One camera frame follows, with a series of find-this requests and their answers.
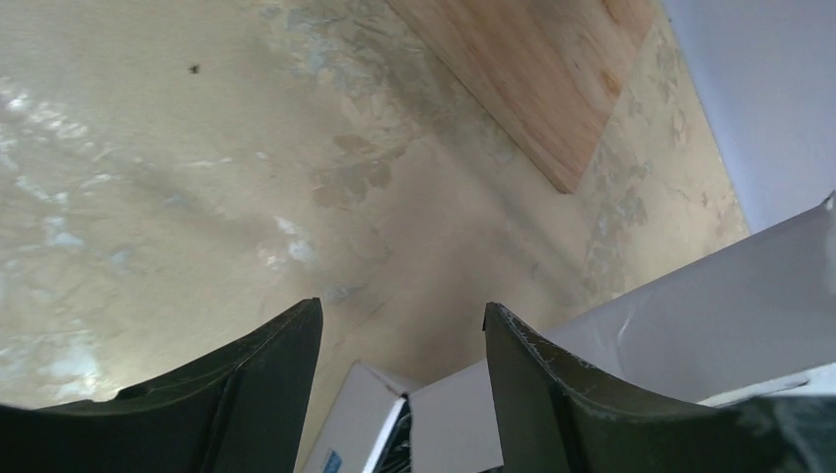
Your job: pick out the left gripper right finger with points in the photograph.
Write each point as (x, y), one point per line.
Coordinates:
(556, 412)

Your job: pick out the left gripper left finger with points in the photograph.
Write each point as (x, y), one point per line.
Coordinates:
(239, 408)

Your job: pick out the white hair clipper kit box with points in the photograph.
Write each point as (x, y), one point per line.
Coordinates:
(754, 319)

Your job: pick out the wooden board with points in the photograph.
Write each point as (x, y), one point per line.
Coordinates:
(549, 72)

